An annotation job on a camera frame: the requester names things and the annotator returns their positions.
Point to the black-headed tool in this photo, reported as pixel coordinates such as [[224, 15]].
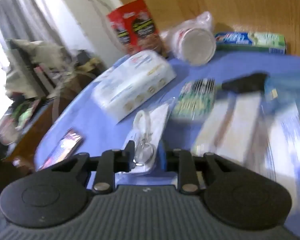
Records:
[[245, 81]]

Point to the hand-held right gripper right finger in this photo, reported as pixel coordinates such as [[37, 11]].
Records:
[[162, 156]]

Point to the clear bag with white item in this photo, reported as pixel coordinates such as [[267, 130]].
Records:
[[155, 120]]

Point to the bagged stack of white cups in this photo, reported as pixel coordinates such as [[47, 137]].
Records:
[[197, 45]]

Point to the large white blue package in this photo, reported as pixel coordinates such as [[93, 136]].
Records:
[[285, 135]]

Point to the grey crumpled cloth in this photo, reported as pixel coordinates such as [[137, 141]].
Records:
[[45, 51]]

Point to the red printed box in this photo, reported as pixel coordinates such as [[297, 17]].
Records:
[[137, 27]]

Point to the white tissue pack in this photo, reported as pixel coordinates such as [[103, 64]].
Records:
[[132, 85]]

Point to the grey curtain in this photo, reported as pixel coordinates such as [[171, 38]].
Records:
[[27, 10]]

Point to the blue green toothpaste box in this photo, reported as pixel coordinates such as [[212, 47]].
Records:
[[250, 41]]

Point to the green toothbrush pack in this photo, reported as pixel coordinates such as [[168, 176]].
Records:
[[195, 100]]

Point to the blue table cover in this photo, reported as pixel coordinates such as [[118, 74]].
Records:
[[190, 70]]

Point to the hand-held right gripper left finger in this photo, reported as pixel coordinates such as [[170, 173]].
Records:
[[130, 153]]

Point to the small dark printed packet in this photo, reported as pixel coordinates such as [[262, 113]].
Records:
[[65, 146]]

